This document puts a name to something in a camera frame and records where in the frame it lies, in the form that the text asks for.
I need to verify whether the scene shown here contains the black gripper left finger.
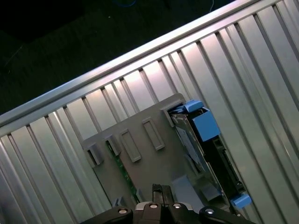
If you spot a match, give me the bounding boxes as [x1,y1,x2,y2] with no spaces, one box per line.
[81,183,164,224]

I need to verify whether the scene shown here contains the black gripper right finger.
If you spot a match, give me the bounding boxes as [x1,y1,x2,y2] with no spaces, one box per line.
[162,185,254,224]

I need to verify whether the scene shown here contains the hard disk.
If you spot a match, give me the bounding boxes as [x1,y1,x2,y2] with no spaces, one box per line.
[169,99,252,210]

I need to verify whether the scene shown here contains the green RAM stick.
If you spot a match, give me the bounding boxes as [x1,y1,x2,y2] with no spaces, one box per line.
[106,140,143,203]

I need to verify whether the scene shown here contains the grey parts rack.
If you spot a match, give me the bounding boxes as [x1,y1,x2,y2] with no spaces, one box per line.
[81,92,236,224]

